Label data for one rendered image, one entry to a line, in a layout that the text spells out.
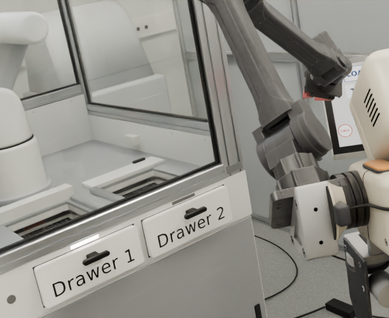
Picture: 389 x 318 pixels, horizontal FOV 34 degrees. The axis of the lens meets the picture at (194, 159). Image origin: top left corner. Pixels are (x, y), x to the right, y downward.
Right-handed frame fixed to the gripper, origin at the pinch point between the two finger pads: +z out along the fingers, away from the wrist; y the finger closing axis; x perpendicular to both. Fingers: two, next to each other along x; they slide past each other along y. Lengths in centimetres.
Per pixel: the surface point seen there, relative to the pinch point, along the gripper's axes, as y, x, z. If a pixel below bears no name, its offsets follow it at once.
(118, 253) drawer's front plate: 47, 47, 15
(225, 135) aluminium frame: 19.8, 9.1, 15.4
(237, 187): 13.0, 21.4, 24.2
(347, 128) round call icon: -15.4, 4.1, 8.6
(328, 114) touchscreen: -10.5, -0.5, 11.0
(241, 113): -31, -70, 174
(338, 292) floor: -67, 35, 124
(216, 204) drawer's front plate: 19.8, 28.4, 21.5
